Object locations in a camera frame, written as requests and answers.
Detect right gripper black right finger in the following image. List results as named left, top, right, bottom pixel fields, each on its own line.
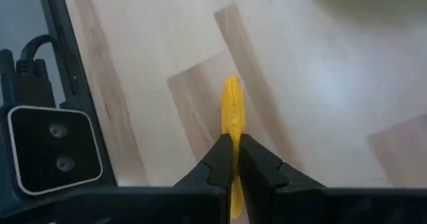
left=238, top=133, right=325, bottom=192

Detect black aluminium table frame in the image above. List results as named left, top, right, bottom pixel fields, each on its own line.
left=35, top=0, right=118, bottom=188

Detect table-level camera box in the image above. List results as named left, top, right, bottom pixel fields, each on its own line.
left=6, top=104, right=104, bottom=197

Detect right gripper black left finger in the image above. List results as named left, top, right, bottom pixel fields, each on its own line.
left=172, top=133, right=234, bottom=189

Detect yellow toy chili pepper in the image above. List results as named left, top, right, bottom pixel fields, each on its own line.
left=221, top=76, right=247, bottom=220

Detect black camera cable plug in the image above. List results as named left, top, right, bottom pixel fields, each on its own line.
left=15, top=33, right=57, bottom=108

